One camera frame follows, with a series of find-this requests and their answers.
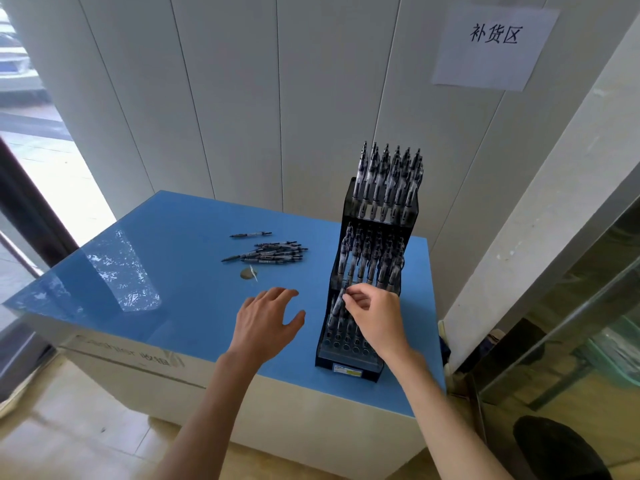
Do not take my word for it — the person's left hand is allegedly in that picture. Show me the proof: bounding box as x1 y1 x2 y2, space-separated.
219 287 307 368

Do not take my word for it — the person's right hand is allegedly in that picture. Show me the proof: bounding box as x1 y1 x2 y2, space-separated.
342 283 426 368

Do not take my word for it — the black transparent pen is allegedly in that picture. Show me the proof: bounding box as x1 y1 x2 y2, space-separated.
329 282 353 325

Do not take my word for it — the row of black pens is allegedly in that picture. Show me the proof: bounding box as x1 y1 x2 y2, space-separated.
325 279 371 348
349 141 425 223
335 224 407 291

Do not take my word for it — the black tiered pen display stand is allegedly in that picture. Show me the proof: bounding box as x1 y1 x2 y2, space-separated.
315 177 420 383

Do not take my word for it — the pile of black pens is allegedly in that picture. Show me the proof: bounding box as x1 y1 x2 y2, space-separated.
221 231 309 265

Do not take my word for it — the person's right forearm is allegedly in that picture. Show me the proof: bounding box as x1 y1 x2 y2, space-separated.
395 352 513 480

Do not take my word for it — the person's left forearm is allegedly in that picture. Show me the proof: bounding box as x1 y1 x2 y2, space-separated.
152 352 256 480

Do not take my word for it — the dark blue bag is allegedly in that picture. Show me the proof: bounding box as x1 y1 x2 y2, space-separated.
437 319 453 368

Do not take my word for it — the blue table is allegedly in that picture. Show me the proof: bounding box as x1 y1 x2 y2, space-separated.
2 190 447 480

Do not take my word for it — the green plastic basket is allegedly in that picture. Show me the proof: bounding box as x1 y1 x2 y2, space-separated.
587 324 640 388

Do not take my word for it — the black round object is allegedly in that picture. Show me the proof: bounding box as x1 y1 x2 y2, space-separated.
512 415 613 480

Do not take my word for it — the steel framed glass partition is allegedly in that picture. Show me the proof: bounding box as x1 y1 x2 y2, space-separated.
469 162 640 480

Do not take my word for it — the dark framed glass door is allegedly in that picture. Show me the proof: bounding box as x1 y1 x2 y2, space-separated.
0 0 117 411

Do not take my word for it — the white paper sign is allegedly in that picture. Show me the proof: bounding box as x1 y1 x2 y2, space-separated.
432 2 561 92

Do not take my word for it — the white parked car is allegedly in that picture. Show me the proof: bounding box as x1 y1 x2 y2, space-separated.
0 7 51 103

